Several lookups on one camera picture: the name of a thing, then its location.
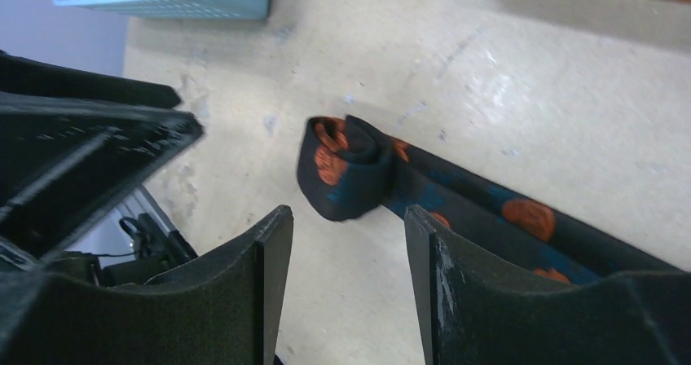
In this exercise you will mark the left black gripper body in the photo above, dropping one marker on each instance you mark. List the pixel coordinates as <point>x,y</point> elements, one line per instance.
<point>31,237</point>

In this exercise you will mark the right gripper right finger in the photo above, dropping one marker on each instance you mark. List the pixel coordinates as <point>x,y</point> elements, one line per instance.
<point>474,307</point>

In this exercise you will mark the dark orange floral tie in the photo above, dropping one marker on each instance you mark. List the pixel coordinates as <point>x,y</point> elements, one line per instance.
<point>347,168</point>

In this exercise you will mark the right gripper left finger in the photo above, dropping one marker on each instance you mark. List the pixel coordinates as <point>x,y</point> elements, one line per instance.
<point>223,307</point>

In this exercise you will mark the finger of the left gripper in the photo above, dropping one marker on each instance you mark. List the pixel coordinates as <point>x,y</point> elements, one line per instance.
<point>84,156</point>
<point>23,76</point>

